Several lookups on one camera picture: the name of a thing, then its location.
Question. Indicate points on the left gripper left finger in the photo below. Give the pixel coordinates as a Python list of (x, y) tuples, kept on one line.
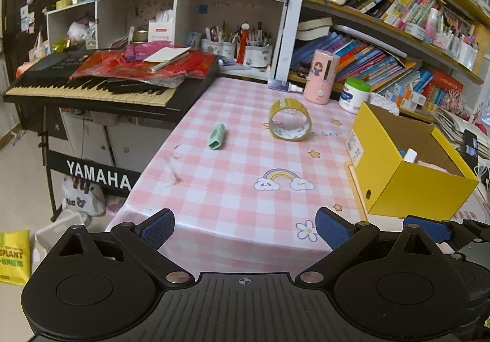
[(141, 243)]

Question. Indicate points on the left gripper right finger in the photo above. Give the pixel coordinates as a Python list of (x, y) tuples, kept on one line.
[(347, 242)]

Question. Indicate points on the yellow cardboard box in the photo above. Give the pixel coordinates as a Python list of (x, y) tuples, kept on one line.
[(391, 187)]

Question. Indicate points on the white power bank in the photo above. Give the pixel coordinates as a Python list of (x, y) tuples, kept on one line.
[(410, 156)]

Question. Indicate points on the yellow tape roll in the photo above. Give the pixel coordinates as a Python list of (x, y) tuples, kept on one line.
[(289, 120)]

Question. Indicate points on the black smartphone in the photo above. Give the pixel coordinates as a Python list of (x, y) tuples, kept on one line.
[(470, 148)]

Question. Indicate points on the pink checkered tablecloth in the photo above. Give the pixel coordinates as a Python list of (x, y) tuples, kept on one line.
[(249, 206)]

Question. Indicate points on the yellow plastic bag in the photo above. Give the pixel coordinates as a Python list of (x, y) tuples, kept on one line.
[(15, 257)]

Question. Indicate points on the white quilted pouch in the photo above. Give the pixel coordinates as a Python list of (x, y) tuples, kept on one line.
[(380, 101)]

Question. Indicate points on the green lid white jar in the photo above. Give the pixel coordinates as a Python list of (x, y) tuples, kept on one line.
[(353, 94)]

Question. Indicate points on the small spray bottle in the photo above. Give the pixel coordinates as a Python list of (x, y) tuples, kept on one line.
[(284, 86)]

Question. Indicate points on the pink humidifier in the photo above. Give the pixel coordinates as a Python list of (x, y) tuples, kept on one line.
[(321, 77)]

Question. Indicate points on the red papers pile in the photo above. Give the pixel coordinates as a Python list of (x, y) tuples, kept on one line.
[(128, 64)]

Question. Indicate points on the white notebook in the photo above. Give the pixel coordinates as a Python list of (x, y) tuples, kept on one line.
[(164, 57)]

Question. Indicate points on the black Yamaha keyboard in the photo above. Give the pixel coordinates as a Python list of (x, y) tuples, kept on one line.
[(102, 80)]

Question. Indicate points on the right white pen holder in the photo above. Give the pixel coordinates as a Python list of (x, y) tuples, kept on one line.
[(257, 56)]

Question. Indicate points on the white pen holder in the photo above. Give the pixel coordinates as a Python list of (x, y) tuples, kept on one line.
[(257, 56), (225, 49)]

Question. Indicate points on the left white pen holder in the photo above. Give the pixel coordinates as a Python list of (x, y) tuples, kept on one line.
[(225, 49)]

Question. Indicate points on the wooden bookshelf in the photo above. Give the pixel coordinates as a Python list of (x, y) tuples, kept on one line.
[(477, 86)]

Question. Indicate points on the red doll figurine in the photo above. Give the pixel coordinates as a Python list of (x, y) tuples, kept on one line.
[(242, 42)]

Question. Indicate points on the white desktop shelf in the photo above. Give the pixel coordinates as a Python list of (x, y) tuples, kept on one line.
[(173, 20)]

